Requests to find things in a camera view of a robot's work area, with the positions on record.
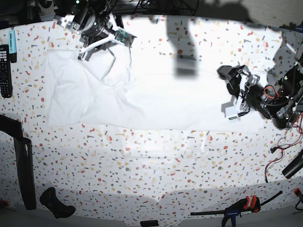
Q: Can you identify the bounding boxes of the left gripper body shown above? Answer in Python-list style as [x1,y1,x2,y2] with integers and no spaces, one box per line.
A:
[217,65,260,118]

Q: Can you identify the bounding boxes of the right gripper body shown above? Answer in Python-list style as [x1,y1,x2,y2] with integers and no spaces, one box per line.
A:
[76,13,136,61]

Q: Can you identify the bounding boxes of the white T-shirt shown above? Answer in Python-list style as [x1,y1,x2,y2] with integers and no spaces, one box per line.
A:
[45,45,265,133]

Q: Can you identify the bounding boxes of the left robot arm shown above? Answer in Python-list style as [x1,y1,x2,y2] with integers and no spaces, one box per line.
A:
[217,43,303,129]

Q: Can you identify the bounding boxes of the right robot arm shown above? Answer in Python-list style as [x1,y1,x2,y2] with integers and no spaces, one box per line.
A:
[54,0,136,61]

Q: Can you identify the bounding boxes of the turquoise highlighter marker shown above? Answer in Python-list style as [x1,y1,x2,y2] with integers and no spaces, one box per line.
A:
[9,30,17,63]

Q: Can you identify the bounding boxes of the black cylinder tube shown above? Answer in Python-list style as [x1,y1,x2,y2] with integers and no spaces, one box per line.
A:
[282,150,303,179]

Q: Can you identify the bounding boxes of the black TV remote control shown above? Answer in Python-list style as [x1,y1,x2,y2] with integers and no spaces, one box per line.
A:
[0,44,13,98]

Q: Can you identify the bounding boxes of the black orange bar clamp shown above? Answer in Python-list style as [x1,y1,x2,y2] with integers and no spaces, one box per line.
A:
[190,191,283,227]

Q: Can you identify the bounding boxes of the small red black connector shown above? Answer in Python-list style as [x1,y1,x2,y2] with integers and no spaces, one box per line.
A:
[294,188,302,197]

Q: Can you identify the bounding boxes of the terrazzo pattern table cloth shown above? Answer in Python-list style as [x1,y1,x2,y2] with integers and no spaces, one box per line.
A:
[0,16,303,226]

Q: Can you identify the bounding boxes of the small black rectangular device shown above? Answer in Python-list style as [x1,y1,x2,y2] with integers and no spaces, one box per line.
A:
[140,220,159,227]

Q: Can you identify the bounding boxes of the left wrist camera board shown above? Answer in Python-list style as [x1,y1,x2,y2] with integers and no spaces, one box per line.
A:
[225,106,240,122]

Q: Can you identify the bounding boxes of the red black wire bundle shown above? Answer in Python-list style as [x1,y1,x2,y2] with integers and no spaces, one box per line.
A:
[264,127,303,183]

